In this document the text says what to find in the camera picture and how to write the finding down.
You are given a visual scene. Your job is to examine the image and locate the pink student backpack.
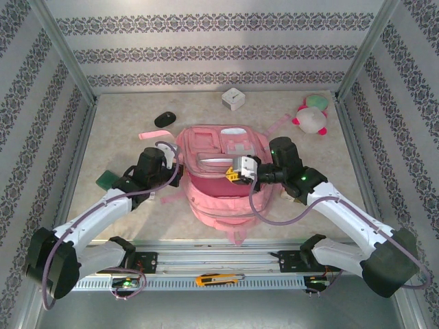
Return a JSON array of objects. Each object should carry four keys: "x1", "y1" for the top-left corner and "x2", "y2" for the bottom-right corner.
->
[{"x1": 138, "y1": 114, "x2": 292, "y2": 246}]

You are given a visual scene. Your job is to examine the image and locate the green case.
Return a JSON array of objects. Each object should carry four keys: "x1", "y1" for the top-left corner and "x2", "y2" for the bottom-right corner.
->
[{"x1": 95, "y1": 170, "x2": 121, "y2": 190}]

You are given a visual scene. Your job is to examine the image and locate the white plush toy pink ears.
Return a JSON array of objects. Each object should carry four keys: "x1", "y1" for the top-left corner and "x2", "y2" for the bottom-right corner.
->
[{"x1": 292, "y1": 106, "x2": 330, "y2": 138}]

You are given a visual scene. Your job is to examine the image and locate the black computer mouse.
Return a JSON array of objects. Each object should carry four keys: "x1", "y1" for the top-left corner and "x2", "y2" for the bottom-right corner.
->
[{"x1": 154, "y1": 111, "x2": 178, "y2": 129}]

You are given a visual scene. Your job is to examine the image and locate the white square clock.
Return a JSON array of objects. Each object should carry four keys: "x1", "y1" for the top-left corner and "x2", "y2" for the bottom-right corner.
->
[{"x1": 221, "y1": 87, "x2": 246, "y2": 112}]

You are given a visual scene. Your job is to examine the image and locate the yellow utility knife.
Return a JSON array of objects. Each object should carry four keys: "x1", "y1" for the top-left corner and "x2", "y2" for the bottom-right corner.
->
[{"x1": 195, "y1": 273, "x2": 246, "y2": 287}]

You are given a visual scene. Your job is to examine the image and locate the left controller board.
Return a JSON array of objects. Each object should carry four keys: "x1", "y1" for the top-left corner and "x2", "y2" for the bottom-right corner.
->
[{"x1": 111, "y1": 278, "x2": 141, "y2": 291}]

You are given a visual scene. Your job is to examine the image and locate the controller board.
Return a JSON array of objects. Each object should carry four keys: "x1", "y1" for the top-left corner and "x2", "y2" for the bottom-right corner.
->
[
  {"x1": 111, "y1": 278, "x2": 141, "y2": 291},
  {"x1": 305, "y1": 276, "x2": 331, "y2": 292}
]

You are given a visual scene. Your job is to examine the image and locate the right controller board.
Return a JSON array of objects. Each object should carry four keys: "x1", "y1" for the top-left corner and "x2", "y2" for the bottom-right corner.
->
[{"x1": 305, "y1": 276, "x2": 331, "y2": 292}]

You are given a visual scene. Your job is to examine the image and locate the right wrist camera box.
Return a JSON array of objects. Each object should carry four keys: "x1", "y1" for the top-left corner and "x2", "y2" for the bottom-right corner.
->
[{"x1": 232, "y1": 156, "x2": 258, "y2": 181}]

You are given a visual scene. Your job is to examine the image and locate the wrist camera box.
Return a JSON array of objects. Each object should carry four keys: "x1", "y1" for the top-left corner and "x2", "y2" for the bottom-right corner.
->
[
  {"x1": 232, "y1": 156, "x2": 258, "y2": 181},
  {"x1": 156, "y1": 142, "x2": 181, "y2": 169}
]

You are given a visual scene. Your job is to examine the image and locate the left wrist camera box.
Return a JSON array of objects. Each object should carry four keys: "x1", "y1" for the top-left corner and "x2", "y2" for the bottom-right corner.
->
[{"x1": 156, "y1": 142, "x2": 181, "y2": 169}]

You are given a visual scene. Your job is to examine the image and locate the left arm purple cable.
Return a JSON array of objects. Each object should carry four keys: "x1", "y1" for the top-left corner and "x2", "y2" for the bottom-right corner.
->
[{"x1": 40, "y1": 140, "x2": 182, "y2": 311}]

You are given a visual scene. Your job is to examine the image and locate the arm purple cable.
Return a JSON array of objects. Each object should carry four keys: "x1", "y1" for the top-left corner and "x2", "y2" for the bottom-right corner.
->
[
  {"x1": 248, "y1": 173, "x2": 432, "y2": 289},
  {"x1": 40, "y1": 140, "x2": 182, "y2": 311}
]

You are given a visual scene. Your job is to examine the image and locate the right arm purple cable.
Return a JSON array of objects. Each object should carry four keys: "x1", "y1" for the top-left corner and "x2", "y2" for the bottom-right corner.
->
[{"x1": 248, "y1": 173, "x2": 432, "y2": 289}]

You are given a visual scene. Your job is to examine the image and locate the right metal side rail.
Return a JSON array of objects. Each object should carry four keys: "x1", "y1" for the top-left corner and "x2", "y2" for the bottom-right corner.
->
[{"x1": 334, "y1": 97, "x2": 392, "y2": 248}]

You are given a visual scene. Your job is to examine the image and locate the metal side rail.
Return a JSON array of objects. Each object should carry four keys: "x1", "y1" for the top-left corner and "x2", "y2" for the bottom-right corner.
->
[
  {"x1": 46, "y1": 99, "x2": 100, "y2": 249},
  {"x1": 334, "y1": 97, "x2": 392, "y2": 248}
]

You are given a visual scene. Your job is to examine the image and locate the left metal side rail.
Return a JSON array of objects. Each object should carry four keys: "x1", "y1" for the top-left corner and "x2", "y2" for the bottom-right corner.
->
[{"x1": 46, "y1": 99, "x2": 100, "y2": 249}]

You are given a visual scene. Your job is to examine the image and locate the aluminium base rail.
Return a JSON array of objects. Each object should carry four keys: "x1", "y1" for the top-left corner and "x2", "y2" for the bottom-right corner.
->
[{"x1": 80, "y1": 239, "x2": 347, "y2": 275}]

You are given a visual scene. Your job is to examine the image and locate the left black mount plate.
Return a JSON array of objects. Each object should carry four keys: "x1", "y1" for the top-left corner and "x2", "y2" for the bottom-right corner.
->
[{"x1": 95, "y1": 252, "x2": 159, "y2": 275}]

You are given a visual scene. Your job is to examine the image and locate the black mount plate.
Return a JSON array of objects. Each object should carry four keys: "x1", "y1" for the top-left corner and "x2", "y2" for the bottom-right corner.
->
[
  {"x1": 95, "y1": 252, "x2": 159, "y2": 275},
  {"x1": 270, "y1": 249, "x2": 330, "y2": 273}
]

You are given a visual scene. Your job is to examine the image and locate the right black mount plate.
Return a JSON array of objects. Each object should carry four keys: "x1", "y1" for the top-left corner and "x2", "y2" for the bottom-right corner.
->
[{"x1": 270, "y1": 249, "x2": 330, "y2": 273}]

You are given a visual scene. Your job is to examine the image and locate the perforated metal cable tray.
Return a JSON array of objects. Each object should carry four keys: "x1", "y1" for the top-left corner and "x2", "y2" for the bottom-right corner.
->
[{"x1": 46, "y1": 276, "x2": 307, "y2": 292}]

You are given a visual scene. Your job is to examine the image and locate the right metal frame post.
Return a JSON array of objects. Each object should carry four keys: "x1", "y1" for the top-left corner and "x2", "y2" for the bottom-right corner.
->
[{"x1": 334, "y1": 0, "x2": 402, "y2": 100}]

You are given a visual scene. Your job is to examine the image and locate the metal frame post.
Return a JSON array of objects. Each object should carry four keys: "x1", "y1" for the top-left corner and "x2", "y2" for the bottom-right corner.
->
[
  {"x1": 334, "y1": 0, "x2": 402, "y2": 100},
  {"x1": 26, "y1": 0, "x2": 99, "y2": 103}
]

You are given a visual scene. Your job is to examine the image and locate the left metal frame post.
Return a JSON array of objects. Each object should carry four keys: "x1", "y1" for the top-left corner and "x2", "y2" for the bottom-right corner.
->
[{"x1": 26, "y1": 0, "x2": 99, "y2": 103}]

